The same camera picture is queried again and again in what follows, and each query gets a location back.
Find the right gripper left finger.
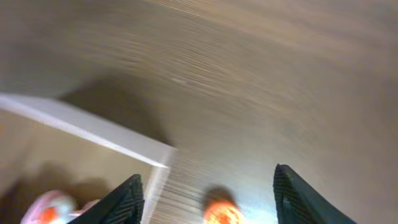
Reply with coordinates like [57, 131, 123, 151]
[68, 174, 145, 224]

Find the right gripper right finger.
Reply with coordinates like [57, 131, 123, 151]
[273, 164, 354, 224]

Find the orange round cage ball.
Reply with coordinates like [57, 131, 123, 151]
[203, 186, 246, 224]

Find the white duck pink hat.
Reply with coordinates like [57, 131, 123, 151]
[21, 190, 100, 224]

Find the white cardboard box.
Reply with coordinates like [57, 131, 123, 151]
[1, 93, 174, 223]

